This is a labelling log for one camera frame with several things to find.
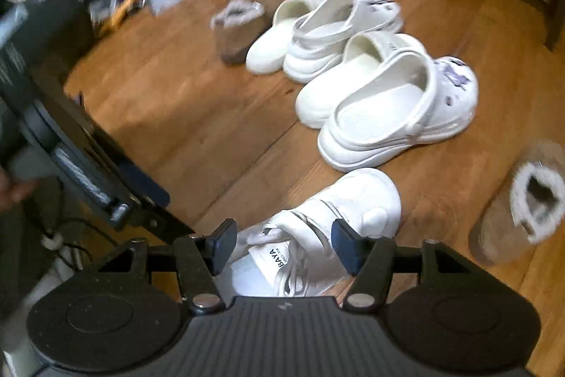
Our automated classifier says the white cable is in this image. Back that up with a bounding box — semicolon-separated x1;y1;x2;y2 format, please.
42;229;91;272

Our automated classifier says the plain white slipper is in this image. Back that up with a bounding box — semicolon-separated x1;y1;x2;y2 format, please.
245;0;328;76
295;31;431;130

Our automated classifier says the white clog with purple charms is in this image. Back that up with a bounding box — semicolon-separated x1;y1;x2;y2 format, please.
282;0;404;85
317;52;480;173

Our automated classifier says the tan fur-lined boot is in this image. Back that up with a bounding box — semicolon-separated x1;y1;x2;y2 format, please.
210;0;271;65
468;140;565;268

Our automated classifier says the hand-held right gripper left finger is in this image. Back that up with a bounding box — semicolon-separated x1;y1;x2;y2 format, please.
90;219;237;313

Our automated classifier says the person's left hand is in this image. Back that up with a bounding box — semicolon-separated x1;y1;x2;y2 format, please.
0;173;36;213

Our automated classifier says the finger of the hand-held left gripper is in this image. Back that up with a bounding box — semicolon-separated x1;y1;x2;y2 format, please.
66;92;171;207
108;200;197;247

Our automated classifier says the white lace-up sneaker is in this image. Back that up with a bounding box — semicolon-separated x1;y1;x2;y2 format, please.
216;167;402;300

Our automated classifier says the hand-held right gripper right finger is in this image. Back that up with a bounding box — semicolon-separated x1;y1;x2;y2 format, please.
331;219;477;313

